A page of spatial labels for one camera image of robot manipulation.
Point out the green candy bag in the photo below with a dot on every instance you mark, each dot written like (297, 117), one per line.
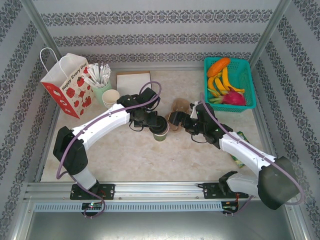
(237, 161)

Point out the pink dragon fruit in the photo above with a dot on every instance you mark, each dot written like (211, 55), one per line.
(235, 98)

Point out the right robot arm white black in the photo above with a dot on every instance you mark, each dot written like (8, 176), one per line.
(240, 150)

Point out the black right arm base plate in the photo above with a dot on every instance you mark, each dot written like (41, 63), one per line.
(210, 191)

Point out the bundle of wrapped straws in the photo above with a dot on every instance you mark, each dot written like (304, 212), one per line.
(97, 72)

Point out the left aluminium frame post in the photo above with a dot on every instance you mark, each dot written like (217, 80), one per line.
(37, 22)

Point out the circuit board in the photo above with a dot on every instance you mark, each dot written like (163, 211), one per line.
(92, 205)
(230, 207)

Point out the right circuit board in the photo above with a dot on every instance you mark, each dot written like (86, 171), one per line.
(230, 207)

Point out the paper gift bag red prints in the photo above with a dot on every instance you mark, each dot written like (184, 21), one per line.
(72, 92)

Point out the brown pulp cup carrier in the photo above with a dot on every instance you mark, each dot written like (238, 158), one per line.
(181, 105)

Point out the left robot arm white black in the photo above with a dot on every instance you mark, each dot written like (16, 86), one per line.
(100, 125)

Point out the teal plastic basket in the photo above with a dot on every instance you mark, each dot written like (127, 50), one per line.
(243, 75)

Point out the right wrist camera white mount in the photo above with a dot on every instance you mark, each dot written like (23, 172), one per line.
(193, 112)

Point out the green paper coffee cup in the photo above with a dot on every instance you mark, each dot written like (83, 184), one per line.
(161, 137)

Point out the orange toy fruit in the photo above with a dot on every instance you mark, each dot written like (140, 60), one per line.
(218, 66)

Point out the yellow banana bunch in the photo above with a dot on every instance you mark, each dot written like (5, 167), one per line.
(226, 80)

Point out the right aluminium frame post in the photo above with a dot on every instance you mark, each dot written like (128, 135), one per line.
(270, 30)

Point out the stack of green paper cups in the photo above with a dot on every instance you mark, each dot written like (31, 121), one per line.
(110, 97)

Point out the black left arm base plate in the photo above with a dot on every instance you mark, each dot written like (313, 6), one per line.
(107, 191)

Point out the aluminium mounting rail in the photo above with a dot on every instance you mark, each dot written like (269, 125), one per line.
(155, 190)

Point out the aluminium frame post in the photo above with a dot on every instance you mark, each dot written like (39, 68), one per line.
(270, 30)
(37, 22)

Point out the left circuit board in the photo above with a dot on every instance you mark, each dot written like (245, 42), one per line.
(92, 205)

